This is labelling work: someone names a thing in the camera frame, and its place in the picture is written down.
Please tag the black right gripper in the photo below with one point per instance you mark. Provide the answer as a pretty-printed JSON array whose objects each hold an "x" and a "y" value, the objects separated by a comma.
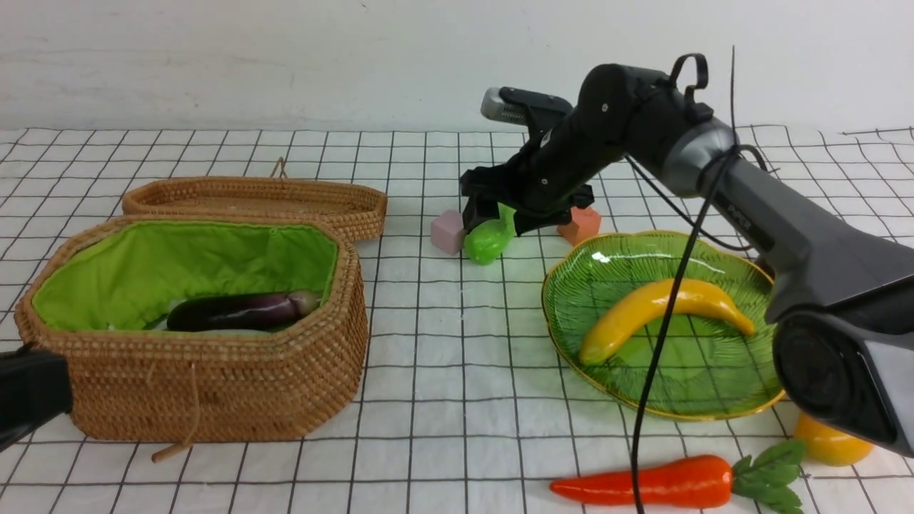
[{"x": 540, "y": 183}]

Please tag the green bitter gourd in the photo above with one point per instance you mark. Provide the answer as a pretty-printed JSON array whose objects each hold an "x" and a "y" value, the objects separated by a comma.
[{"x": 488, "y": 241}]

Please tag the yellow banana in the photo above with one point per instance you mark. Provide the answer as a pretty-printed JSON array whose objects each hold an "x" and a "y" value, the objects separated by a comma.
[{"x": 647, "y": 303}]

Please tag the purple eggplant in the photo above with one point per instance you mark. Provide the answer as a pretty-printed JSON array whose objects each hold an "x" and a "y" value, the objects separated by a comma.
[{"x": 304, "y": 301}]

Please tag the orange carrot with leaves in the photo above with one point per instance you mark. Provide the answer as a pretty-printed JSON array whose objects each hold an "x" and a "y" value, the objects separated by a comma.
[{"x": 700, "y": 482}]

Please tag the orange yellow mango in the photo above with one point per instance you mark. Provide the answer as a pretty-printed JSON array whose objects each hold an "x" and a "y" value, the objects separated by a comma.
[{"x": 828, "y": 446}]

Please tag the dark purple mangosteen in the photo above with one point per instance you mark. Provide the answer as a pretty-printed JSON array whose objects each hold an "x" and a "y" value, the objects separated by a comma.
[{"x": 763, "y": 265}]

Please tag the white radish with leaves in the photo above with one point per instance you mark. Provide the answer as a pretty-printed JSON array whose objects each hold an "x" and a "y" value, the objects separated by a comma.
[{"x": 249, "y": 315}]

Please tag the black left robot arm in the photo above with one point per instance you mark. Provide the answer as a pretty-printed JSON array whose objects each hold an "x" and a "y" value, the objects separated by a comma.
[{"x": 35, "y": 388}]

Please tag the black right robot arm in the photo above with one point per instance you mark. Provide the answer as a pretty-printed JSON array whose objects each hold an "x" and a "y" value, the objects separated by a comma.
[{"x": 842, "y": 298}]

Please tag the pink foam cube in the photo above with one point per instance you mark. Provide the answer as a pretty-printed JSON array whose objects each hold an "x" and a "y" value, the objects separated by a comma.
[{"x": 447, "y": 232}]

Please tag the orange foam cube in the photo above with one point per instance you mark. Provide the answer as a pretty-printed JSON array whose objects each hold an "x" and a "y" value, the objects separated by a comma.
[{"x": 585, "y": 223}]

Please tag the woven rattan basket lid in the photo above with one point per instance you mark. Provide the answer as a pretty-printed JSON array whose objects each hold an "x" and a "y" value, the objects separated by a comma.
[{"x": 354, "y": 212}]

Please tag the green leaf glass plate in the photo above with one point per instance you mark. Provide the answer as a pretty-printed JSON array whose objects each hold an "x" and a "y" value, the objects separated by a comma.
[{"x": 707, "y": 369}]

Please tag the woven rattan basket green lining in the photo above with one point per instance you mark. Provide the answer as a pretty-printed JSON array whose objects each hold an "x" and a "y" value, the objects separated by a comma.
[{"x": 95, "y": 300}]

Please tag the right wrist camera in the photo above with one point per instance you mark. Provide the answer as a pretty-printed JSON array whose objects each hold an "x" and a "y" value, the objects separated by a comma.
[{"x": 536, "y": 111}]

